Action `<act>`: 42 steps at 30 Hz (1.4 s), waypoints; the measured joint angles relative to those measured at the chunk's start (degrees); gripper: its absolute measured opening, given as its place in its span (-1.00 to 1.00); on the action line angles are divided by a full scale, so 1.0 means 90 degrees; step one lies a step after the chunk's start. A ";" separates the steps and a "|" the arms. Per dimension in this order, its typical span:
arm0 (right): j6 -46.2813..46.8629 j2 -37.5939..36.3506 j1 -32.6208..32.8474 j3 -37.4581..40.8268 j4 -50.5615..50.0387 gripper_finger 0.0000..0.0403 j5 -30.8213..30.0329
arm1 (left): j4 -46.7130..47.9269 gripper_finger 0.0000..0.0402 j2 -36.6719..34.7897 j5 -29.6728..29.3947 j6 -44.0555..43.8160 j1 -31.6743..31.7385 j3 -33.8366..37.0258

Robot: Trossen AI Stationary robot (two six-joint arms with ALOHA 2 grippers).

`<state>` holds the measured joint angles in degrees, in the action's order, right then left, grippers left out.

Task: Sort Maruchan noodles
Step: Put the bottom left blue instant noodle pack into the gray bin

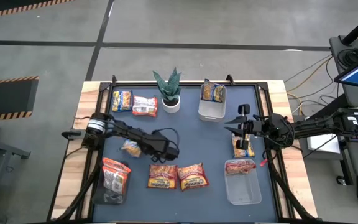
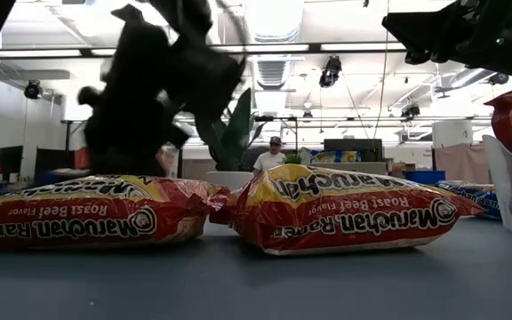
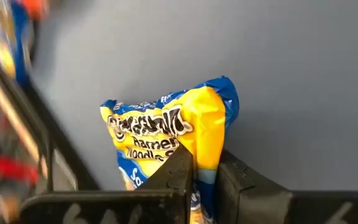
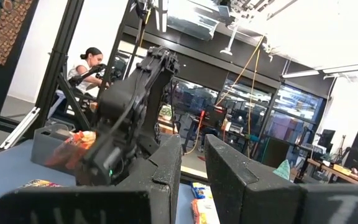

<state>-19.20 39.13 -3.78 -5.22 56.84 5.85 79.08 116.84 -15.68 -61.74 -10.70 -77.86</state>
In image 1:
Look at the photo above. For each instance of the roast beef ramen noodle pack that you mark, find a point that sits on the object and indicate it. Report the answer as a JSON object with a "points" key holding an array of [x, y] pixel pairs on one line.
{"points": [[162, 177], [193, 177]]}

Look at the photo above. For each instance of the white plastic bin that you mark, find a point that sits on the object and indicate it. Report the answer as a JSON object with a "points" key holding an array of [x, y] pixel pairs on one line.
{"points": [[211, 112]]}

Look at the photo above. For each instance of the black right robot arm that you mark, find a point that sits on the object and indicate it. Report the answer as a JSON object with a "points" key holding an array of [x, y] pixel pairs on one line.
{"points": [[315, 126]]}

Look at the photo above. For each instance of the green plant in white pot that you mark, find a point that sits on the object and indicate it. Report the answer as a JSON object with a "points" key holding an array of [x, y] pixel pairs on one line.
{"points": [[170, 90]]}

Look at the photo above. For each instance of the black metal table frame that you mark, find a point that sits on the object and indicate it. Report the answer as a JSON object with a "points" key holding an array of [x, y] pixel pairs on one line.
{"points": [[135, 83]]}

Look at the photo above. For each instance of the white paper sheet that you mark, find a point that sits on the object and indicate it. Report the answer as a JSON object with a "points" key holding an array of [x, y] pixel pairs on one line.
{"points": [[322, 145]]}

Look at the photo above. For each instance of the clear plastic bin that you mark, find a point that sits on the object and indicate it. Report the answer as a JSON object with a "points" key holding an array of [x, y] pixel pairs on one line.
{"points": [[242, 189]]}

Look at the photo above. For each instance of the red tag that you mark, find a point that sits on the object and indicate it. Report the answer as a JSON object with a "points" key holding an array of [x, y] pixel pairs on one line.
{"points": [[263, 161]]}

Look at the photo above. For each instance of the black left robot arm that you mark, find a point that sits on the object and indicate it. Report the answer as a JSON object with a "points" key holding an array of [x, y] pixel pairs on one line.
{"points": [[126, 133]]}

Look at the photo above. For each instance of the grey equipment cart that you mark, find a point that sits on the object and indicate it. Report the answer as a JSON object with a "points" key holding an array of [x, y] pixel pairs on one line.
{"points": [[357, 96]]}

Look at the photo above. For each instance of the blue yellow ramen noodle pack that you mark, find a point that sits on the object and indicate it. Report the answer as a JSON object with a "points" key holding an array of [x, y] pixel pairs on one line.
{"points": [[248, 152], [122, 101], [131, 148], [212, 91]]}

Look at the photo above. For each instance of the black clamp bracket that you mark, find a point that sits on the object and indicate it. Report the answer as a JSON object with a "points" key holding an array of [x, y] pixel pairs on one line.
{"points": [[70, 135]]}

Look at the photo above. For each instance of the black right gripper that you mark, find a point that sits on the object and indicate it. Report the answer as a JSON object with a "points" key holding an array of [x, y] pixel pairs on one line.
{"points": [[253, 128]]}

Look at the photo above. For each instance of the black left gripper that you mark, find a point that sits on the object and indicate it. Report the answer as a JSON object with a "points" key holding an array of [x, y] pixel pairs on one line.
{"points": [[163, 149]]}

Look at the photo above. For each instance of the black caster wheel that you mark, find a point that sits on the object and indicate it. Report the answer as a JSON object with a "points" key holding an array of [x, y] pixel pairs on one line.
{"points": [[341, 180]]}

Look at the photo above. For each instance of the blue-grey table mat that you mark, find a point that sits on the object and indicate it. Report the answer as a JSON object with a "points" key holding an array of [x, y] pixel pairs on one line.
{"points": [[197, 205]]}

